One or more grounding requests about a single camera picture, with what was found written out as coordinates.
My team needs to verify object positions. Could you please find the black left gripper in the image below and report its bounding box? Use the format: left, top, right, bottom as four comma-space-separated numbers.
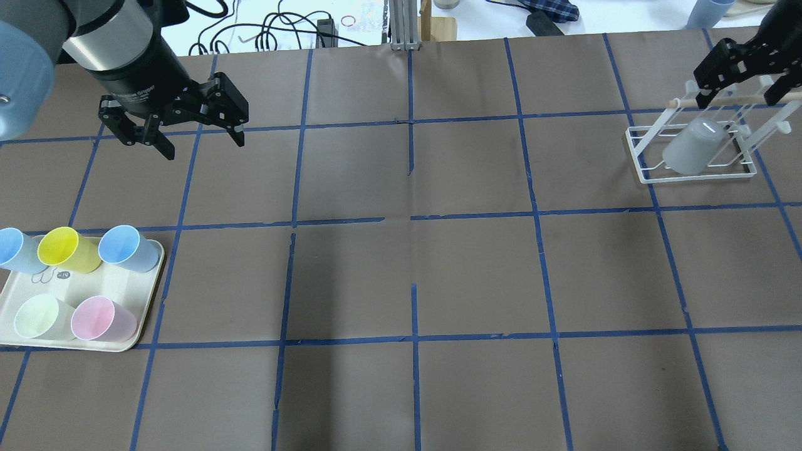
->
88, 36, 249, 160

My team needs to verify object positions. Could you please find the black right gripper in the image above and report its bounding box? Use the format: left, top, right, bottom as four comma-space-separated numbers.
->
693, 1, 801, 110

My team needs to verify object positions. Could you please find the grey ikea cup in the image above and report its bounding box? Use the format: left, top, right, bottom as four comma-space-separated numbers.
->
662, 117, 729, 176

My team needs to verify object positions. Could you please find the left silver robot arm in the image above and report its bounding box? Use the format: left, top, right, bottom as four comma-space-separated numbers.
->
1, 1, 249, 160

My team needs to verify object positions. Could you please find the blue cup far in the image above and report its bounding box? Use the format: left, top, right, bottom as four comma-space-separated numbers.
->
98, 225, 161, 273

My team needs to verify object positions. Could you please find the blue cup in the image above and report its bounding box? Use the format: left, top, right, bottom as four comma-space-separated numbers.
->
1, 227, 48, 275
98, 225, 161, 273

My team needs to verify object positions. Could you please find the yellow cup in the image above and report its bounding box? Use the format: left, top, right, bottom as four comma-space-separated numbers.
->
36, 226, 103, 274

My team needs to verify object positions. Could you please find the blue cup near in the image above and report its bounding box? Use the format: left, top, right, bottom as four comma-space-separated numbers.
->
1, 227, 48, 275

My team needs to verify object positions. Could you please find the pink cup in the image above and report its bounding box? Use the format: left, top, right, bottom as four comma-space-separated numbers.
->
70, 295, 138, 343

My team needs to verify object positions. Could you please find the pale green cup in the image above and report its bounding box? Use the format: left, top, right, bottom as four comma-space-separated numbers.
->
13, 294, 76, 340

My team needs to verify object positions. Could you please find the black power adapter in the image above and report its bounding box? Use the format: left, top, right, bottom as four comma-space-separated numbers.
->
315, 18, 338, 48

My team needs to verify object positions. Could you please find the cream plastic tray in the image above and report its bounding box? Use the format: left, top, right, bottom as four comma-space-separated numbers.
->
1, 239, 164, 352

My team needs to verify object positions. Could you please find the wooden stand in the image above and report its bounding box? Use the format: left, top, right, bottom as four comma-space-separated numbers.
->
418, 1, 457, 42

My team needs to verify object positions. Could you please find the white wire cup rack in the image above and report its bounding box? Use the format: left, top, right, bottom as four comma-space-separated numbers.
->
624, 75, 800, 184

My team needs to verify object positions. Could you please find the aluminium frame post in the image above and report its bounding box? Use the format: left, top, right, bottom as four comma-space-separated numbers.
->
387, 0, 419, 51

